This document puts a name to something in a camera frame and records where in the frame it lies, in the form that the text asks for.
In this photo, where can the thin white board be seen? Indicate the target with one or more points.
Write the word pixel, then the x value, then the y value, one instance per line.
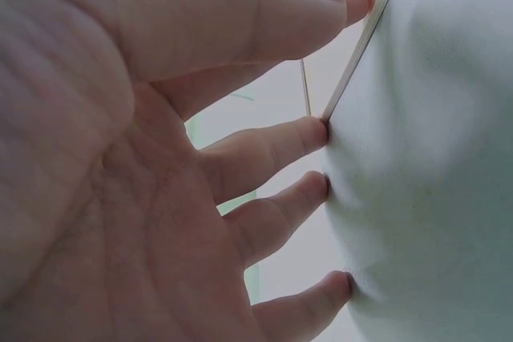
pixel 362 41

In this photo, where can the person's left hand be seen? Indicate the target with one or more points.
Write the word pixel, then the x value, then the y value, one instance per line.
pixel 120 182

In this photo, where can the person's left thumb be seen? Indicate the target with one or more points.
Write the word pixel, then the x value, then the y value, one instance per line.
pixel 280 9

